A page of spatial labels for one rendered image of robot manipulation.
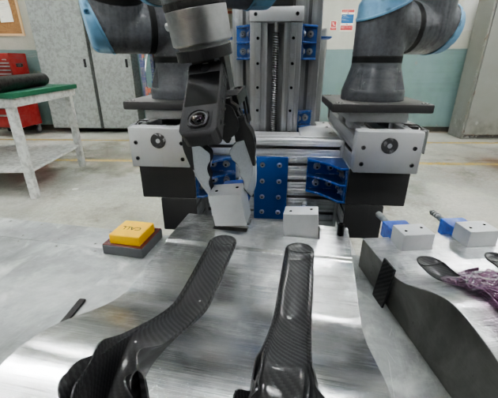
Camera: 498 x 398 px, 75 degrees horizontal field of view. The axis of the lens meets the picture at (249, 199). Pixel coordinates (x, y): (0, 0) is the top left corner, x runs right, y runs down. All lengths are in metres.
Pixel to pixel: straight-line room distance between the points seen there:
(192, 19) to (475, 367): 0.46
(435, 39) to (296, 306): 0.75
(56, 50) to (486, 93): 6.50
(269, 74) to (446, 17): 0.43
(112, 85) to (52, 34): 1.08
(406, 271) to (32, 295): 0.55
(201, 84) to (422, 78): 5.90
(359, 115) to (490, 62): 5.33
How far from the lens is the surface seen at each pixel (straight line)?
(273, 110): 0.96
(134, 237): 0.62
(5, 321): 0.58
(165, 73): 0.87
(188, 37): 0.43
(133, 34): 0.84
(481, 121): 6.22
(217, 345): 0.28
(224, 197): 0.47
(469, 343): 0.40
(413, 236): 0.56
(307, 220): 0.47
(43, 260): 0.69
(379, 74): 0.85
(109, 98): 5.91
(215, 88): 0.41
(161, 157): 0.77
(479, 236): 0.63
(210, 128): 0.37
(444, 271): 0.55
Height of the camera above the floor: 1.13
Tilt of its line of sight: 23 degrees down
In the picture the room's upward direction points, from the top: straight up
